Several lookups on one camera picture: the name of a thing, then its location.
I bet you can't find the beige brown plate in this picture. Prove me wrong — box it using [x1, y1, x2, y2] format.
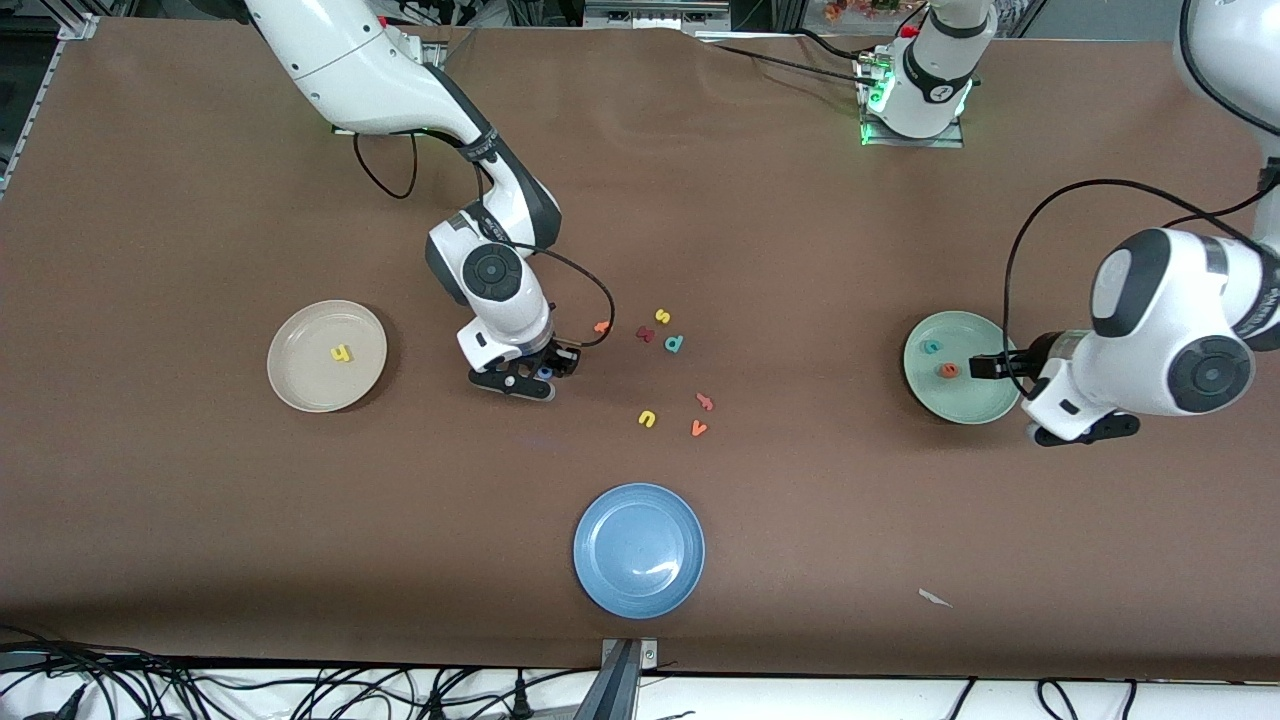
[266, 299, 389, 414]

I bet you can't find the aluminium frame profile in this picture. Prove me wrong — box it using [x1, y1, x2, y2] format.
[0, 0, 101, 201]

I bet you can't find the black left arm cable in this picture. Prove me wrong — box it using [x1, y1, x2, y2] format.
[1003, 179, 1280, 361]

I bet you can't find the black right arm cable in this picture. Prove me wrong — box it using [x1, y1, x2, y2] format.
[355, 130, 616, 349]

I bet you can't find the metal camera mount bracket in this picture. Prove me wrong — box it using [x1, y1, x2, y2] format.
[575, 638, 659, 720]

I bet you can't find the grey equipment box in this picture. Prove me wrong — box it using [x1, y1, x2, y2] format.
[583, 0, 731, 31]

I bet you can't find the blue plate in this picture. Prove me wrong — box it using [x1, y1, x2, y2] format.
[572, 483, 707, 620]

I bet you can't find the green plate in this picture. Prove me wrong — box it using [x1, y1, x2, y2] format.
[902, 310, 1025, 426]

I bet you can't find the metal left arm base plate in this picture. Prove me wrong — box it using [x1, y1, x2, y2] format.
[858, 55, 966, 149]

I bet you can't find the thick black cable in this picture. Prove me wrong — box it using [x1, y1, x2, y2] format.
[0, 640, 161, 669]

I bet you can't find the brown table cover sheet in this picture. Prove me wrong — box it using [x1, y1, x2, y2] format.
[0, 18, 1280, 683]

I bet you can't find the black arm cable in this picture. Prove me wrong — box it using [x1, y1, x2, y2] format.
[355, 130, 616, 349]
[1003, 179, 1280, 361]

